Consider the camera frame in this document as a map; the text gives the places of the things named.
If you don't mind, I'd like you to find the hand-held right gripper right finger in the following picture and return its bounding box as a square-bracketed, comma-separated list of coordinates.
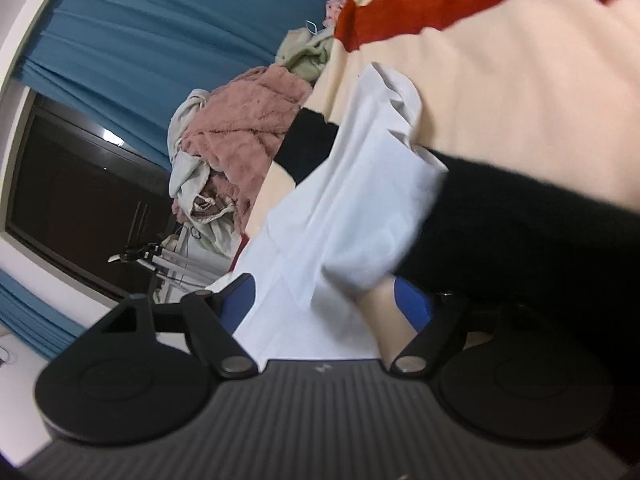
[388, 277, 471, 378]

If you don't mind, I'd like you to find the beige garment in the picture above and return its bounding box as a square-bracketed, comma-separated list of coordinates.
[167, 88, 212, 161]

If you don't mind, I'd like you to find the light grey garment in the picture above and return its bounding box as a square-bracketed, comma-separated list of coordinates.
[167, 152, 242, 257]

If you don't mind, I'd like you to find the dark window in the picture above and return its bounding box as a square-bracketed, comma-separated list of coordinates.
[5, 87, 192, 306]

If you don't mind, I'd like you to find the white tripod stand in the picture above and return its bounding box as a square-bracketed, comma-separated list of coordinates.
[107, 237, 222, 292]

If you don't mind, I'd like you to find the pink clothing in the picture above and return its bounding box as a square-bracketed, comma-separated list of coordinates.
[322, 0, 354, 26]

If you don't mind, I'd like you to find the wide blue curtain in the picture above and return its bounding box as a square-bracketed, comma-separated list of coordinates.
[10, 0, 342, 172]

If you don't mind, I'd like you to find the narrow blue curtain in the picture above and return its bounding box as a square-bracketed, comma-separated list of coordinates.
[0, 270, 87, 362]

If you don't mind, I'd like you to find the pale green blanket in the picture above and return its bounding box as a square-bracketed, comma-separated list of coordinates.
[275, 25, 336, 84]

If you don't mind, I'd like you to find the white garment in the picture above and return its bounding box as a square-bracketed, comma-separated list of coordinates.
[205, 62, 451, 361]

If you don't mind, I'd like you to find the striped red black cream blanket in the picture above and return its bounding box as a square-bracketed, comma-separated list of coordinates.
[240, 0, 640, 361]

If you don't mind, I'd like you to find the brown plaid garment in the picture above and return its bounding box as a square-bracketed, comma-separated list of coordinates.
[190, 192, 234, 221]

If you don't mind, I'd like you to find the pink fluffy blanket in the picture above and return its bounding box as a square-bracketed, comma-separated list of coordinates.
[172, 65, 316, 237]

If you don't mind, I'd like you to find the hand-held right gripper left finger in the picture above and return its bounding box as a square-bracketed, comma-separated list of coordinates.
[91, 272, 259, 380]

